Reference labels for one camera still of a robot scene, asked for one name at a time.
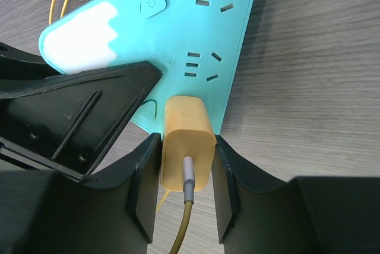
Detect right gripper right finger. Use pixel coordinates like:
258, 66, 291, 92
212, 136, 379, 253

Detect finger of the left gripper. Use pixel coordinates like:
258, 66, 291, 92
1, 44, 162, 180

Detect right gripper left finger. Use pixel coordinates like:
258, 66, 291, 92
1, 134, 162, 253

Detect yellow usb cable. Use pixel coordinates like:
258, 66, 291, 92
49, 0, 197, 254

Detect orange charger plug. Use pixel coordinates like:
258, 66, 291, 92
161, 96, 217, 192

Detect teal triangular power socket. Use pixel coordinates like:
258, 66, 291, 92
39, 0, 254, 134

